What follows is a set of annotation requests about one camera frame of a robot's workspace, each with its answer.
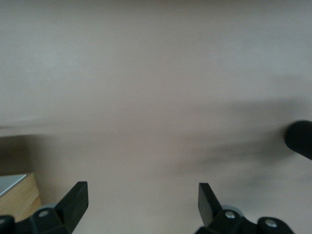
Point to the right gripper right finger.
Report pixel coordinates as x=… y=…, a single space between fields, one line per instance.
x=207 y=207

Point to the black ribbed vase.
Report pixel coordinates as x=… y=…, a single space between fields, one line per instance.
x=301 y=139

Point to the wooden drawer box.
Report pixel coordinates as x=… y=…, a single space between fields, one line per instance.
x=22 y=204

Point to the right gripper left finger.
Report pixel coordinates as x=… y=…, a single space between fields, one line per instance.
x=73 y=207

